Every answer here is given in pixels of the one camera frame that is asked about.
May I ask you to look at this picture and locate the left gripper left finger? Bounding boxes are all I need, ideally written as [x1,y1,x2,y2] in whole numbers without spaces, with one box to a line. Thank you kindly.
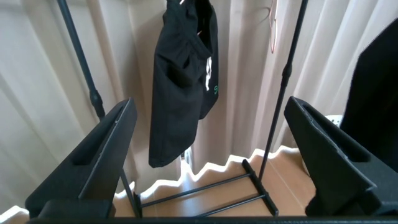
[24,97,138,218]

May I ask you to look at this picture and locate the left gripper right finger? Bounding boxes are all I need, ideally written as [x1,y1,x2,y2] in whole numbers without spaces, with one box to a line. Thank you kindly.
[284,95,398,218]

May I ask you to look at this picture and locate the black tank top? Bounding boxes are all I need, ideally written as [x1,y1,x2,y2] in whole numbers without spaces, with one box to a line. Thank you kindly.
[340,18,398,174]

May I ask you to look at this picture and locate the black shorts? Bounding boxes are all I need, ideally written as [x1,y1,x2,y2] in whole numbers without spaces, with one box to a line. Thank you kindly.
[148,0,220,169]

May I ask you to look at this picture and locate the black clothes rack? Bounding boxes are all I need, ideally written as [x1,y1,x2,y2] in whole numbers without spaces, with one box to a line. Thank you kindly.
[57,0,309,218]

